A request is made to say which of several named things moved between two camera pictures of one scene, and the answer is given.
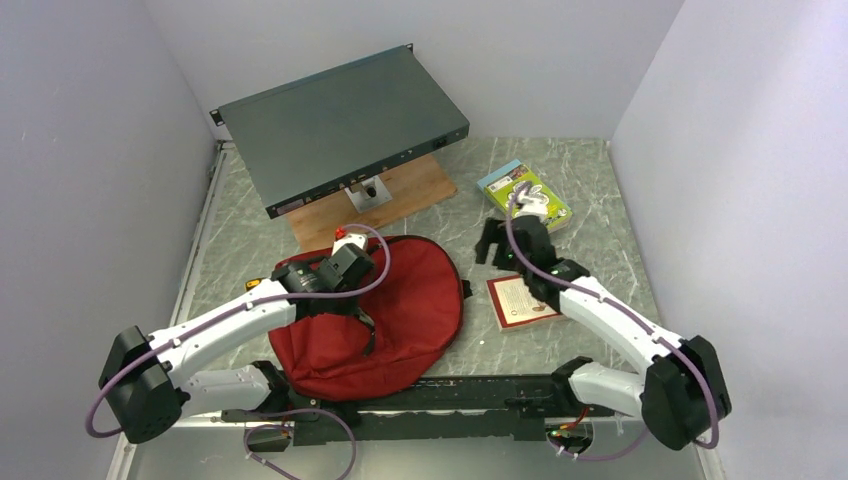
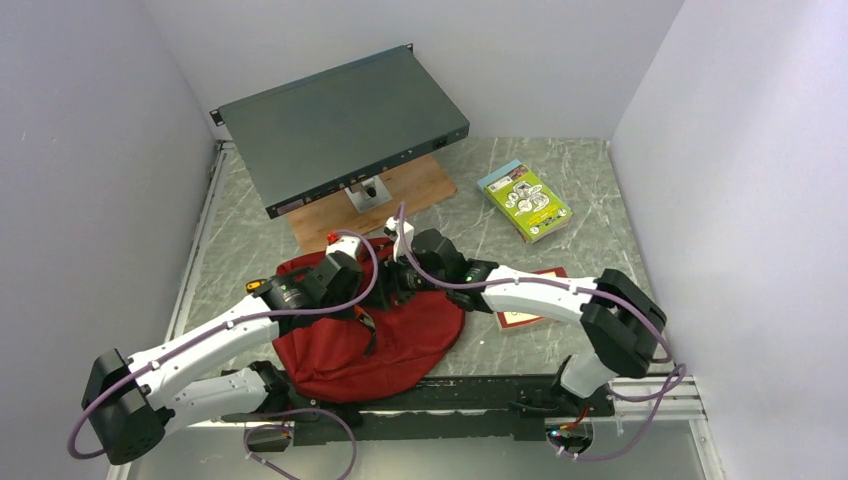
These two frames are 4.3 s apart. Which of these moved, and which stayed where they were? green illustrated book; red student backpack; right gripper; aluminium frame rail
Moved: right gripper
Stayed: red student backpack; aluminium frame rail; green illustrated book
